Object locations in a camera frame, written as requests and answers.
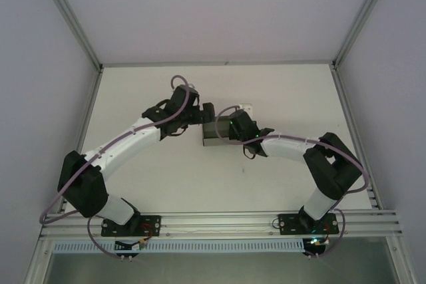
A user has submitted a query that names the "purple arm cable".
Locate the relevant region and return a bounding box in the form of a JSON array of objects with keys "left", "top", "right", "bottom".
[
  {"left": 214, "top": 105, "right": 370, "bottom": 258},
  {"left": 39, "top": 75, "right": 201, "bottom": 260}
]

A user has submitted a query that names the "right arm wire connector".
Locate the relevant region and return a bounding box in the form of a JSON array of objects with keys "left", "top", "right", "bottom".
[{"left": 304, "top": 232, "right": 331, "bottom": 249}]

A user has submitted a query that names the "aluminium frame post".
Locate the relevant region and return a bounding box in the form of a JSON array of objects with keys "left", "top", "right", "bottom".
[
  {"left": 33, "top": 0, "right": 104, "bottom": 71},
  {"left": 331, "top": 0, "right": 399, "bottom": 71}
]

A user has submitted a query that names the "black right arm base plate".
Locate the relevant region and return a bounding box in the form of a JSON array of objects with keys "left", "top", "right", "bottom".
[{"left": 278, "top": 212, "right": 340, "bottom": 235}]

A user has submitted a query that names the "aluminium table edge rail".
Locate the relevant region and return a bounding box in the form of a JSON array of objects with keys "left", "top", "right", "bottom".
[
  {"left": 99, "top": 60, "right": 335, "bottom": 68},
  {"left": 58, "top": 67, "right": 105, "bottom": 215},
  {"left": 331, "top": 64, "right": 384, "bottom": 211}
]

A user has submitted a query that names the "grey metal panel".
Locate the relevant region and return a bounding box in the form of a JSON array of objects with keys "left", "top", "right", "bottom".
[{"left": 43, "top": 252, "right": 400, "bottom": 284}]

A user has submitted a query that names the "left arm wire connector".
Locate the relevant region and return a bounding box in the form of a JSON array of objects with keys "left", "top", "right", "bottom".
[{"left": 114, "top": 233, "right": 154, "bottom": 252}]

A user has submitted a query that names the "grey paper box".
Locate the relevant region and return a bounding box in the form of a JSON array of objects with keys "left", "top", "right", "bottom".
[{"left": 200, "top": 120, "right": 234, "bottom": 148}]

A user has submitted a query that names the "white slotted cable duct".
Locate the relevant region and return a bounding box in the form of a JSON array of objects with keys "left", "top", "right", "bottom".
[{"left": 53, "top": 238, "right": 306, "bottom": 254}]

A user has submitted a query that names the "aluminium mounting rail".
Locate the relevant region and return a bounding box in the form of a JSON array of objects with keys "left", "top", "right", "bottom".
[{"left": 41, "top": 210, "right": 404, "bottom": 239}]

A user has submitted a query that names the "arm wire connector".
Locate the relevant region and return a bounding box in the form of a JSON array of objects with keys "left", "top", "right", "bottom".
[
  {"left": 304, "top": 232, "right": 331, "bottom": 249},
  {"left": 114, "top": 233, "right": 154, "bottom": 252}
]

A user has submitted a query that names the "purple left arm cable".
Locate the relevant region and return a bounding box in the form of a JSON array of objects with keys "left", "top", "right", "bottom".
[{"left": 39, "top": 75, "right": 201, "bottom": 260}]

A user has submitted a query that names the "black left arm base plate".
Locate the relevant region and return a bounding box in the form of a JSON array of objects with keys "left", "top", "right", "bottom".
[{"left": 101, "top": 213, "right": 162, "bottom": 237}]

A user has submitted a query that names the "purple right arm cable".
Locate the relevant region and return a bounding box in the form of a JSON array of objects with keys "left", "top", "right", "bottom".
[{"left": 214, "top": 105, "right": 370, "bottom": 258}]

